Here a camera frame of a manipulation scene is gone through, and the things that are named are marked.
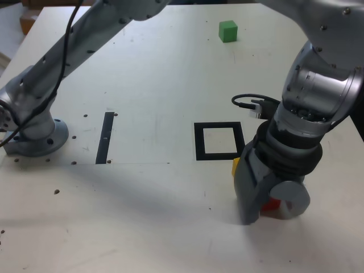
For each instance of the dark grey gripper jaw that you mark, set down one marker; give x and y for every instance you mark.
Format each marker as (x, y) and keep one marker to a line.
(247, 193)

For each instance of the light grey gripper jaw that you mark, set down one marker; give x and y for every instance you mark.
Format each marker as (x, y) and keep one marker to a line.
(295, 196)

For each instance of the red cube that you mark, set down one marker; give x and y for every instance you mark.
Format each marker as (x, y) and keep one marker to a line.
(270, 207)

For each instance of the yellow cube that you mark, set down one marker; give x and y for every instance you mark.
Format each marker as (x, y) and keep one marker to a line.
(235, 167)

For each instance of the green cube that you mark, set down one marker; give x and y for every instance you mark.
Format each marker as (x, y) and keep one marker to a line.
(227, 31)

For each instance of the black tape square outline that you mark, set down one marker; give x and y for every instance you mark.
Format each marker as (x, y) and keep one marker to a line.
(199, 142)

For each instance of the black tape strip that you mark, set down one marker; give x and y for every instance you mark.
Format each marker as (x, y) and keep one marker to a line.
(104, 136)

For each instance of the brown cardboard box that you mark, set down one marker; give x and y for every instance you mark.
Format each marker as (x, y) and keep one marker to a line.
(27, 24)

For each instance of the small dark wrist camera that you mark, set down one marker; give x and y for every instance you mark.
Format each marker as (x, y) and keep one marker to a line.
(270, 109)

